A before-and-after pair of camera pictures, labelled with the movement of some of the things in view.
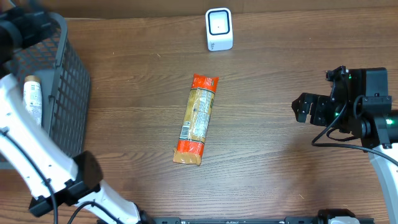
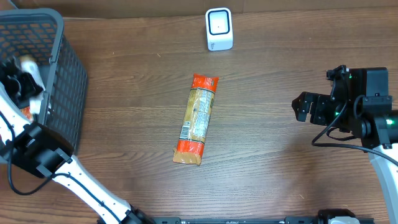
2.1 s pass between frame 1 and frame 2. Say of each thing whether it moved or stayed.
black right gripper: stayed
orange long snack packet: stayed
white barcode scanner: stayed
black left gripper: moved
